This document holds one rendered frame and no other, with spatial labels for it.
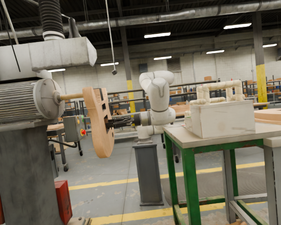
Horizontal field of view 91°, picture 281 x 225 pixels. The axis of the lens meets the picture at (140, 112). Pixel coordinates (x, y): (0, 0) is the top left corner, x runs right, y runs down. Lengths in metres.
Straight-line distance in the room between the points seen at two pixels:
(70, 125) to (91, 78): 11.59
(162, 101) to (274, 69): 16.43
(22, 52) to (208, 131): 1.12
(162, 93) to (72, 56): 0.50
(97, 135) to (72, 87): 12.49
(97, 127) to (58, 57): 0.42
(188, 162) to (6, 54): 1.17
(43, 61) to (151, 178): 1.45
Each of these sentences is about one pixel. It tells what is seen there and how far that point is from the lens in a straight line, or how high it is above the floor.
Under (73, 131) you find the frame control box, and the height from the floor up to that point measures 1.01.
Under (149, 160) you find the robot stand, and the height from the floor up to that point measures 0.52.
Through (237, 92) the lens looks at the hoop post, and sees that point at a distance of 0.88.
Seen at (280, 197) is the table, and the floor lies 0.57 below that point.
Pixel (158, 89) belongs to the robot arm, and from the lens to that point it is 0.70.
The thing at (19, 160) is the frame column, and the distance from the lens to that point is 1.09.
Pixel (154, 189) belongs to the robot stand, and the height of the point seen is 0.18.
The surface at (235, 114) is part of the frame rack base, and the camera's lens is 0.85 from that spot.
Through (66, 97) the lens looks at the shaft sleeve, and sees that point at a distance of 0.99.
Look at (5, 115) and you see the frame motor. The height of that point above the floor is 1.18.
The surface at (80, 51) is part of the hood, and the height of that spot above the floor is 1.46.
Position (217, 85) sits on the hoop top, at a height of 1.20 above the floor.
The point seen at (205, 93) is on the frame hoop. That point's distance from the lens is 0.80.
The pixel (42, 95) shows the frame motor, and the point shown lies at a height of 1.26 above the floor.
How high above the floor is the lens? 1.14
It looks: 3 degrees down
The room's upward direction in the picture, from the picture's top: 7 degrees counter-clockwise
